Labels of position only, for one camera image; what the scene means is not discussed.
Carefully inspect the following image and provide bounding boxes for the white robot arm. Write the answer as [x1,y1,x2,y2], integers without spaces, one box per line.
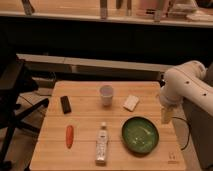
[159,60,213,124]

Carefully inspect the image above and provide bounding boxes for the white paper cup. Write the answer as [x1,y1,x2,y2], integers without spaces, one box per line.
[99,85,114,106]

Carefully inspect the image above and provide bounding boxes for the black office chair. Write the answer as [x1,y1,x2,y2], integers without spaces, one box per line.
[0,59,49,171]

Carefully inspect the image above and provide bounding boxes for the white plastic bottle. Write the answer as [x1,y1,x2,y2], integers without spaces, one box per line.
[96,122,108,164]

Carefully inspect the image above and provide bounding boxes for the black cable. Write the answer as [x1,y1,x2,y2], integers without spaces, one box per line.
[171,116,191,151]

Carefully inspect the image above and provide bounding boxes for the green bowl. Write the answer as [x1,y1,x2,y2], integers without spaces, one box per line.
[121,116,159,155]

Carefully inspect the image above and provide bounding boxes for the black rectangular bar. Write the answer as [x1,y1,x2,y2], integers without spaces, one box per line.
[60,96,71,114]

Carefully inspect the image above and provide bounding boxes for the white sponge block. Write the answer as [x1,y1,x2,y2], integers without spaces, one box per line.
[123,95,139,111]

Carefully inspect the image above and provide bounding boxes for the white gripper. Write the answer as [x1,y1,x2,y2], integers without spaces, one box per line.
[159,87,183,124]

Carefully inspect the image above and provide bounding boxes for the red orange pepper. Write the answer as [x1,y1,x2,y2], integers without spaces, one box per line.
[66,125,74,149]

